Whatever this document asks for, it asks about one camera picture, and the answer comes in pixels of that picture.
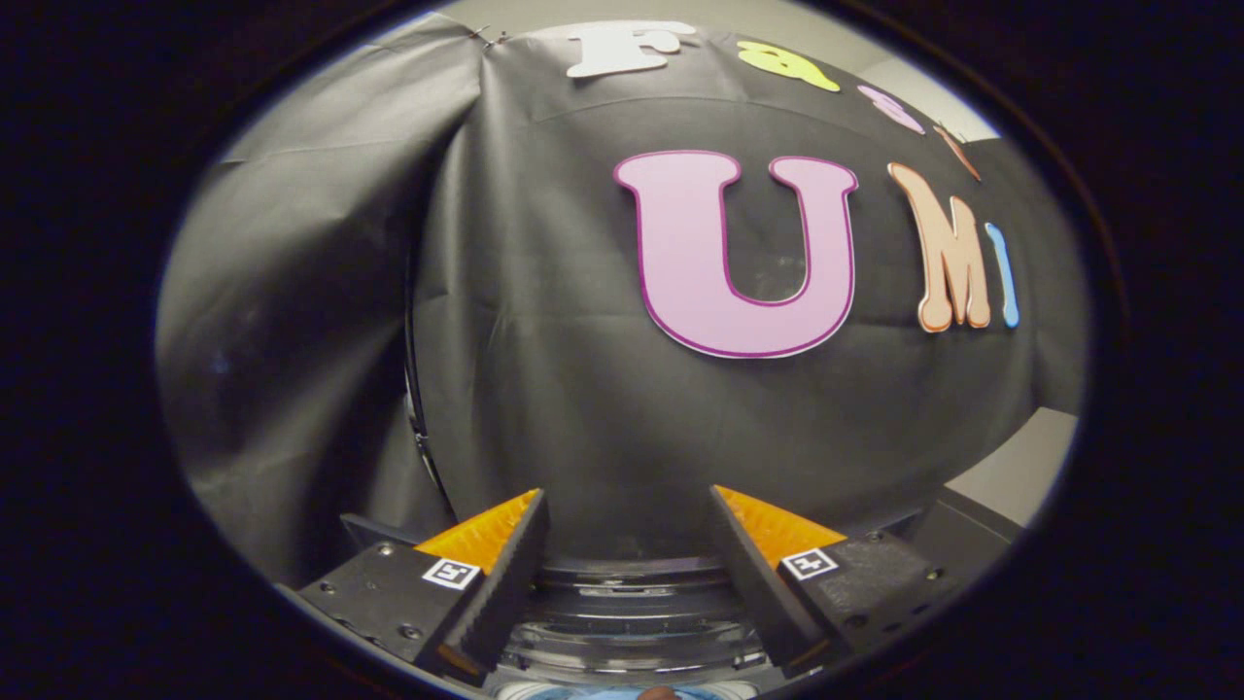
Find black backdrop cloth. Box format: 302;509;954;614
155;12;1089;589

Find white cabinet with grey top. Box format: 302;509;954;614
904;408;1078;584

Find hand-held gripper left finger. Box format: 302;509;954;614
296;488;551;686

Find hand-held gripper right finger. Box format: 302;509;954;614
708;484;965;680

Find grey washing machine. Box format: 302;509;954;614
481;556;778;697

